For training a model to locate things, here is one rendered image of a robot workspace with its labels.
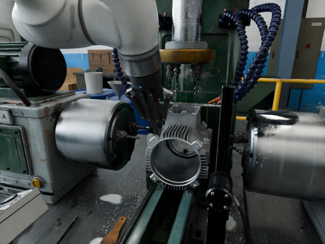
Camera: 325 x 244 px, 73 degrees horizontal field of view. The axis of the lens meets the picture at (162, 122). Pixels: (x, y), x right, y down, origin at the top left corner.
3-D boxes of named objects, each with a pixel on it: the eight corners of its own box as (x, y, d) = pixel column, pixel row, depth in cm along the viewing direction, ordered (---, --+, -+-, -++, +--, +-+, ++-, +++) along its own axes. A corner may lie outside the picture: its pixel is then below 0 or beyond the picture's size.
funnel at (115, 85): (116, 102, 243) (114, 79, 236) (136, 103, 237) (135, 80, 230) (105, 107, 220) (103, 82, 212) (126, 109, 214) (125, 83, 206)
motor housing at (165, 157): (161, 158, 88) (161, 113, 83) (209, 164, 83) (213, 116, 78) (144, 186, 70) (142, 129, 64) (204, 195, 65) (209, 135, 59)
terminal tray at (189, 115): (172, 123, 83) (172, 104, 81) (200, 125, 80) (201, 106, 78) (164, 133, 72) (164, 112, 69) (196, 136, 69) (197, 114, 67)
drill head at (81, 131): (73, 144, 103) (66, 91, 95) (146, 154, 93) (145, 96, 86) (28, 171, 80) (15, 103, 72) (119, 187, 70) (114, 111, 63)
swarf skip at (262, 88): (219, 118, 466) (222, 78, 441) (218, 108, 553) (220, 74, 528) (280, 122, 441) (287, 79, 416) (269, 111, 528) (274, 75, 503)
